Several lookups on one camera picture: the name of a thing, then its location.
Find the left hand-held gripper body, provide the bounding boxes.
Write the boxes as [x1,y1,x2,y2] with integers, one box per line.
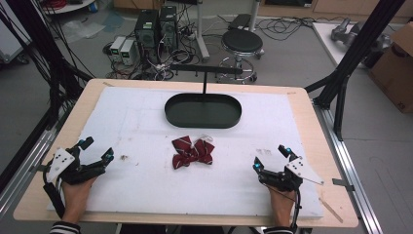
[43,146,108,187]

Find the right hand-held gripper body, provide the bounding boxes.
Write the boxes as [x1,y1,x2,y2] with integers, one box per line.
[258,156,325,193]

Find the dark red striped bow tie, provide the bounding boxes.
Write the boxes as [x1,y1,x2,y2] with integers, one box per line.
[170,134,216,171]

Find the black hanger stand with tray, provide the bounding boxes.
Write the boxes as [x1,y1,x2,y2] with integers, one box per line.
[164,62,244,130]

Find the person's left hand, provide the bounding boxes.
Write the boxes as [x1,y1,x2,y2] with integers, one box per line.
[60,175,97,225]

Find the person's right hand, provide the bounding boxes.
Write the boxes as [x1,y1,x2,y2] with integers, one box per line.
[267,184,298,228]

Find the metal table clamp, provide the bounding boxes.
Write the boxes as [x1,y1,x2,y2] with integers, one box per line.
[331,177,356,193]

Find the white foam mat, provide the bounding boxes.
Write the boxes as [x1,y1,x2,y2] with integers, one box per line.
[47,86,325,219]

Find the thin wooden stick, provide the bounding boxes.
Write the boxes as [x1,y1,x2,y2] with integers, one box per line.
[318,196,345,224]

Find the white power supply unit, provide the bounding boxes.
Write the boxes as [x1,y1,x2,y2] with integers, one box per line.
[119,39,137,66]
[109,35,127,62]

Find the clear plastic sheet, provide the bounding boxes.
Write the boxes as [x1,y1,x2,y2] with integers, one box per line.
[59,19,107,44]

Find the black round stool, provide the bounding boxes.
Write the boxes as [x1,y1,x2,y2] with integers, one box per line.
[216,28,266,85]

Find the black computer tower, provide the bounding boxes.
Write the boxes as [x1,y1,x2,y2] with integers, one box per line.
[159,5,179,53]
[133,9,161,63]

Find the brown cardboard box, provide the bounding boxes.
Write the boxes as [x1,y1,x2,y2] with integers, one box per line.
[368,21,413,114]

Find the grey machine part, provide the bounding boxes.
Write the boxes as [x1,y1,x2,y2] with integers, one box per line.
[330,17,393,51]

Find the black flat case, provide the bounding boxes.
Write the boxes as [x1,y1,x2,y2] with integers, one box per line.
[227,13,252,32]

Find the round white table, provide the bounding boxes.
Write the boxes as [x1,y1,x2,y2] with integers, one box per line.
[41,0,99,16]

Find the white desk leg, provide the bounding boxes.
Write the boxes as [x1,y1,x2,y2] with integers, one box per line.
[193,0,210,63]

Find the aluminium frame rail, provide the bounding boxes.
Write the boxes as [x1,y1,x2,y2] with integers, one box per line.
[0,106,72,219]
[312,99,385,234]

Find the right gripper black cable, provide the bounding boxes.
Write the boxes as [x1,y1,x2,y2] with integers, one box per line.
[262,183,303,230]

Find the black frame post with cables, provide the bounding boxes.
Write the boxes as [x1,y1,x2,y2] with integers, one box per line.
[0,0,95,131]

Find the tangle of floor cables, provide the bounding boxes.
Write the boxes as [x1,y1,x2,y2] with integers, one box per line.
[102,19,204,81]

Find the black loose floor cables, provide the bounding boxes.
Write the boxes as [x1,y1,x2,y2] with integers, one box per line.
[255,15,346,42]

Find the black metal frame strut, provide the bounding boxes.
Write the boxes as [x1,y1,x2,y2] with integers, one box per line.
[304,0,407,141]

